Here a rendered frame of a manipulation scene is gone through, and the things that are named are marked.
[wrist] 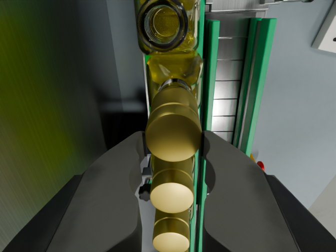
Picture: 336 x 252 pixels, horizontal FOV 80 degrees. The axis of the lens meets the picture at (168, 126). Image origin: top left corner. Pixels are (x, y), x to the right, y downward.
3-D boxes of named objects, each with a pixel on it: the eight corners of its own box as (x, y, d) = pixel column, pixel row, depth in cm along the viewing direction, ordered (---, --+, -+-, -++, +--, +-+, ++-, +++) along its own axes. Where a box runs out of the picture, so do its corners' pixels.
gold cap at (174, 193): (153, 146, 18) (146, 181, 14) (192, 146, 18) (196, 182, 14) (155, 176, 20) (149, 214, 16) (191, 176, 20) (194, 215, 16)
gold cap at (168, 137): (149, 86, 15) (139, 112, 11) (198, 86, 15) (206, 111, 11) (152, 129, 16) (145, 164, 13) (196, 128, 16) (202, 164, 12)
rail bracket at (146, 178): (129, 146, 48) (114, 188, 36) (158, 145, 47) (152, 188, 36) (131, 159, 50) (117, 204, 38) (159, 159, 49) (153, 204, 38)
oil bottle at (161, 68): (160, 38, 36) (140, 63, 17) (191, 37, 36) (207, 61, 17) (161, 70, 39) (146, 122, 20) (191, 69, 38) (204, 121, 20)
